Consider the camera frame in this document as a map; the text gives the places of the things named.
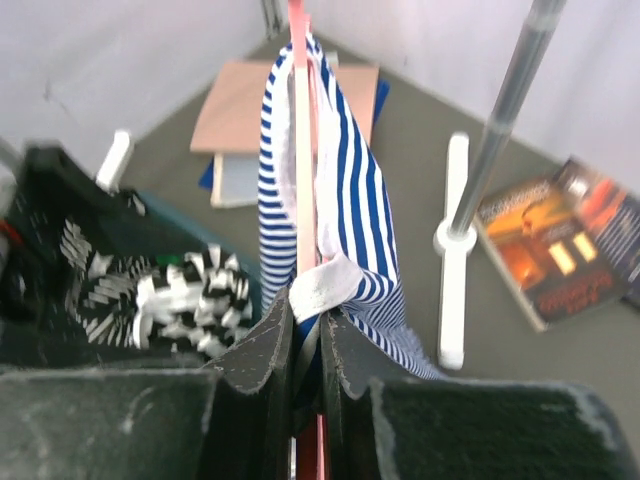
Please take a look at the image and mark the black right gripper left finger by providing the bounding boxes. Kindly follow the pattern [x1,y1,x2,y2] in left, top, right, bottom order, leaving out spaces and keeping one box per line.
[1,291,294,479]

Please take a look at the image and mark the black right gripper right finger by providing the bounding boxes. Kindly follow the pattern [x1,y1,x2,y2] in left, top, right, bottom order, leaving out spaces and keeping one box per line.
[321,312,635,480]

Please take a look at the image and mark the pink plastic hanger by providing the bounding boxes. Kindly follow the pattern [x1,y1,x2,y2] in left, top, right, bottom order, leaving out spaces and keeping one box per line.
[288,1,330,480]

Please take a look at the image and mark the blue white striped tank top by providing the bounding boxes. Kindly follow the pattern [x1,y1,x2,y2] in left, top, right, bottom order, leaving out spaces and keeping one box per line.
[258,36,442,414]

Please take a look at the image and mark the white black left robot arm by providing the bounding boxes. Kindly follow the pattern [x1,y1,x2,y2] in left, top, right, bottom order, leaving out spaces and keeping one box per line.
[1,144,128,347]

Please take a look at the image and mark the wide-striped black white garment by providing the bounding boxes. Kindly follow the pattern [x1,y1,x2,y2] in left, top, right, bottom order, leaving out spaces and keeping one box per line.
[132,244,253,358]

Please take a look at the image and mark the teal plastic basket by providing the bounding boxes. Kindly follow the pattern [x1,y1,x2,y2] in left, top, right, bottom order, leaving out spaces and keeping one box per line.
[94,188,264,321]

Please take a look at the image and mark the green garment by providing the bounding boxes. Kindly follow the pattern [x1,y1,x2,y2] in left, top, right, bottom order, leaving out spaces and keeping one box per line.
[155,254,183,266]

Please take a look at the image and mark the thin-striped black white garment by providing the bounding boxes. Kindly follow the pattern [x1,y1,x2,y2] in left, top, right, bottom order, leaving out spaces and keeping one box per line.
[59,215,154,348]

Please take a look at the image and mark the orange cover paperback book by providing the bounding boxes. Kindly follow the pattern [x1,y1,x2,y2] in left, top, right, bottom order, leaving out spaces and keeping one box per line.
[474,176,625,331]

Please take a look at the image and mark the blue plastic folder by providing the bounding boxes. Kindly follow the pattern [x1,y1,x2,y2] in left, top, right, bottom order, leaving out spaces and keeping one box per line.
[198,79,390,191]

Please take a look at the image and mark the dark cover book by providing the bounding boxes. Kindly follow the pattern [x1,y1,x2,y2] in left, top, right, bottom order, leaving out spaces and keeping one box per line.
[552,157,640,309]

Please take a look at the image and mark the metal rack right pole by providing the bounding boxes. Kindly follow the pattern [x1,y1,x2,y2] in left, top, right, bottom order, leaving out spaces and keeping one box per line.
[451,0,566,234]

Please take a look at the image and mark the aluminium wall frame rail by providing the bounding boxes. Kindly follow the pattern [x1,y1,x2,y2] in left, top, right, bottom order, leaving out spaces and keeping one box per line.
[260,0,285,40]

